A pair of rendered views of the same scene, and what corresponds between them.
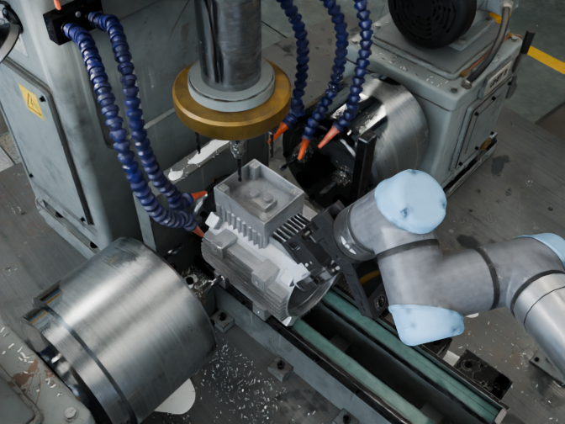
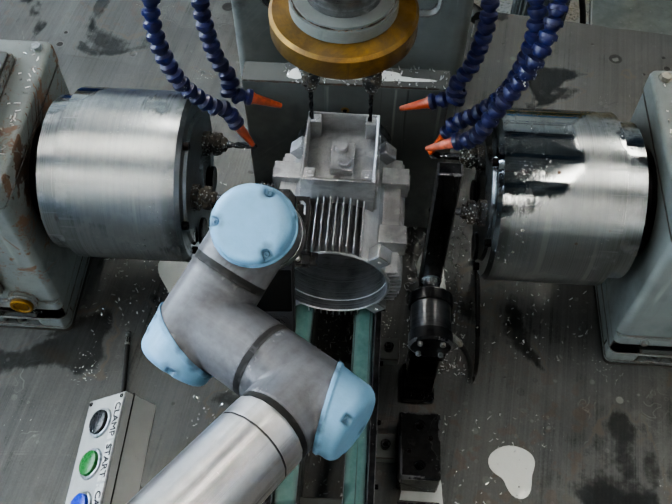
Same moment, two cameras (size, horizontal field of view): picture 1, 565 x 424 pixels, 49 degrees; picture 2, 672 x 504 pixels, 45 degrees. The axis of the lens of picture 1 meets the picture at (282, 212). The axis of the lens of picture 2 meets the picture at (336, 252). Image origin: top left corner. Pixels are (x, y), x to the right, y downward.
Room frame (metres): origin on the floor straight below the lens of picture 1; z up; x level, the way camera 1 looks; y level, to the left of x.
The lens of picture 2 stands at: (0.30, -0.53, 1.98)
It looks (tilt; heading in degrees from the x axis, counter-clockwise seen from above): 57 degrees down; 53
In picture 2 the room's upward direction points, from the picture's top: straight up
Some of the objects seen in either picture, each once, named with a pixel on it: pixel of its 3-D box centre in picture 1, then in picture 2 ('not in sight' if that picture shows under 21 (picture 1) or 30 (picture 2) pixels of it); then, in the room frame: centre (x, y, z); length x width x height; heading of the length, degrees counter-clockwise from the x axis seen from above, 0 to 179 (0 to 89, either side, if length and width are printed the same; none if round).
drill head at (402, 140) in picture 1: (362, 138); (568, 197); (0.99, -0.16, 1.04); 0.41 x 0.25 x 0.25; 139
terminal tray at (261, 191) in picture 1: (259, 204); (341, 162); (0.73, 0.04, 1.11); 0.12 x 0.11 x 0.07; 48
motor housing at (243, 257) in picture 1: (275, 249); (338, 225); (0.70, 0.01, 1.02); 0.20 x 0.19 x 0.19; 48
